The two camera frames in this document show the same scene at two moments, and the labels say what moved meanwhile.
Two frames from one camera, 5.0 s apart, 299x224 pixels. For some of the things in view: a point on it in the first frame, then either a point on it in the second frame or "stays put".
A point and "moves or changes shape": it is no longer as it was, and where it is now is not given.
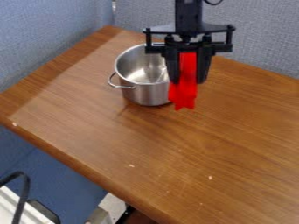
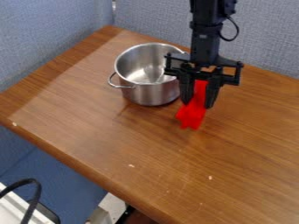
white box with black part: [37, 213] stays put
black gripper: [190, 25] -> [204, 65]
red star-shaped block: [182, 93] moves or changes shape
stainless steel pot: [144, 76] stays put
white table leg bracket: [109, 211] stays put
